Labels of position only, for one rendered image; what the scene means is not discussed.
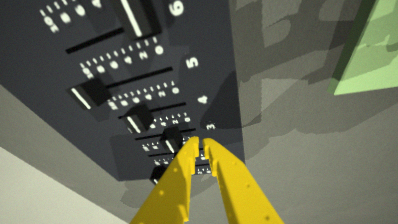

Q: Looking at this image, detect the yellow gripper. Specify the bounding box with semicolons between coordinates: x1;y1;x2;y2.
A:
129;136;284;224

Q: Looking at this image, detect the dark grey lighting desk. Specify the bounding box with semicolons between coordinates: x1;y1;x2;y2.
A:
0;0;245;186

